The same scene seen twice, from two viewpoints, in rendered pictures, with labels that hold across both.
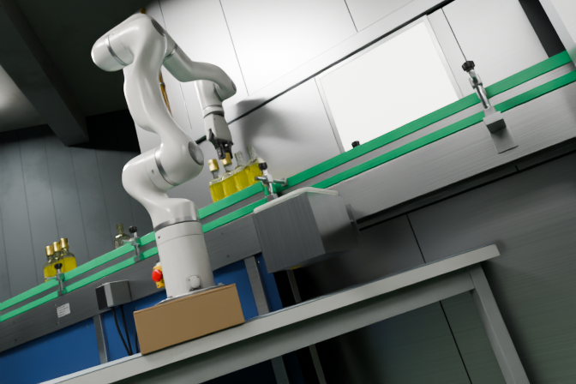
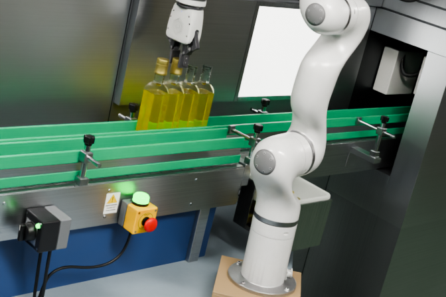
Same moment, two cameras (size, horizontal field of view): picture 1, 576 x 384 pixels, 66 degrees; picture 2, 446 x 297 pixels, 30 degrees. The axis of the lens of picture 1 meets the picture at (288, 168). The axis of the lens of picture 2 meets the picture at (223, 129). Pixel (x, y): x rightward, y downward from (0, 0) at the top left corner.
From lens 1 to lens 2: 2.69 m
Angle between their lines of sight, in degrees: 79
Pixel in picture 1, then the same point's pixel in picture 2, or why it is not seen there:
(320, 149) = (223, 79)
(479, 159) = (336, 166)
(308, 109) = (236, 31)
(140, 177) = (297, 173)
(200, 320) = not seen: outside the picture
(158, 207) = (297, 207)
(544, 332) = not seen: hidden behind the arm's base
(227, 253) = (191, 201)
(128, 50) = (346, 33)
